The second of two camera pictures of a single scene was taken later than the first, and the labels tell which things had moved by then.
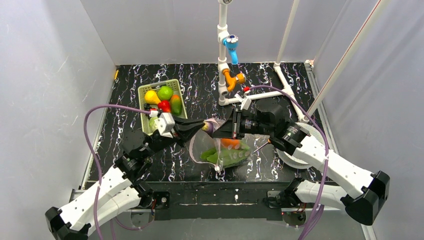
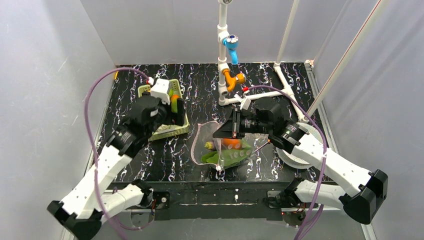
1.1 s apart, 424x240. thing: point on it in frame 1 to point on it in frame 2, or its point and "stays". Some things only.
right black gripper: (236, 123) stays
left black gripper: (177, 129) to (178, 110)
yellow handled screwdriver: (268, 142) stays
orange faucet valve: (232, 81) stays
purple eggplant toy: (208, 127) to (210, 145)
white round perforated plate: (289, 160) stays
